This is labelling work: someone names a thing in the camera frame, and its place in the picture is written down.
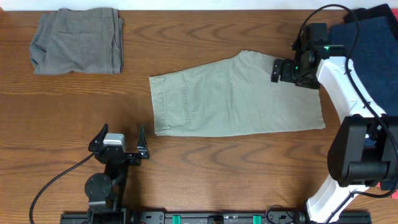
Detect left black cable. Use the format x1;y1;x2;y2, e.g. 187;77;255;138
29;152;96;224

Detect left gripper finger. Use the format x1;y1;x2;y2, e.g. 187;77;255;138
137;124;150;159
88;123;108;152

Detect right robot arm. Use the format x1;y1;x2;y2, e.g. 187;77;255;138
271;45;397;223

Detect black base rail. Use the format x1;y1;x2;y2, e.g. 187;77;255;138
60;208;373;224

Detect black cable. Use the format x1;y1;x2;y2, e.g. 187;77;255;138
29;152;96;224
292;4;398;224

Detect navy blue shorts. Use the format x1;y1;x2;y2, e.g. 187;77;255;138
328;16;398;191

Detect black garment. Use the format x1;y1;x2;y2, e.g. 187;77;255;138
353;4;397;40

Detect beige khaki shorts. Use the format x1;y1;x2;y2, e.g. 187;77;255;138
149;50;325;137

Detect folded grey shorts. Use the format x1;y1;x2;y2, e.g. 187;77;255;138
29;7;124;75

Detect red object at edge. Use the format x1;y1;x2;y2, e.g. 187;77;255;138
377;181;397;199

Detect right black cable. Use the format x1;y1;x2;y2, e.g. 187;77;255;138
292;4;398;224

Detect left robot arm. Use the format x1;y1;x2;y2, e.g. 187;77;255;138
85;124;150;224

